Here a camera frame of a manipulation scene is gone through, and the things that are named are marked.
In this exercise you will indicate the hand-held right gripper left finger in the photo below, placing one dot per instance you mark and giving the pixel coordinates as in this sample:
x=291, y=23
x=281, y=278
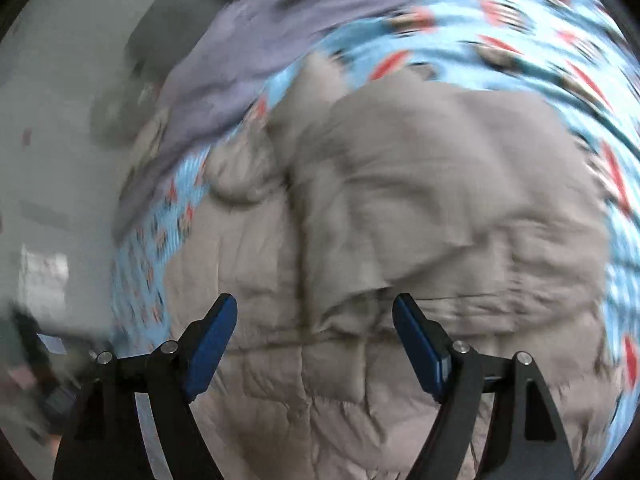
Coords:
x=212, y=347

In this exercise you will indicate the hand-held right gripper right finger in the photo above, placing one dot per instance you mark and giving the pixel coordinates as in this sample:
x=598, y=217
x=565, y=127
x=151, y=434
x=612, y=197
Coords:
x=417, y=347

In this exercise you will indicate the beige quilted puffer coat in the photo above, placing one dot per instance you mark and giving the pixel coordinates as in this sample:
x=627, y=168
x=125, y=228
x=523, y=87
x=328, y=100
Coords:
x=400, y=185

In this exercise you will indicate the purple bed sheet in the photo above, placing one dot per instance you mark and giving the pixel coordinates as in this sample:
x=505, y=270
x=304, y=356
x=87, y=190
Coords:
x=240, y=60

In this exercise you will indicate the grey padded headboard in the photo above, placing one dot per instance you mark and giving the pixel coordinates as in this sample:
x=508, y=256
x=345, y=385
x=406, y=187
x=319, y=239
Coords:
x=170, y=30

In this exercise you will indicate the blue striped monkey print blanket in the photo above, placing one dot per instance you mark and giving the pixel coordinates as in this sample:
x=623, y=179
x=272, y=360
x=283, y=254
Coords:
x=450, y=25

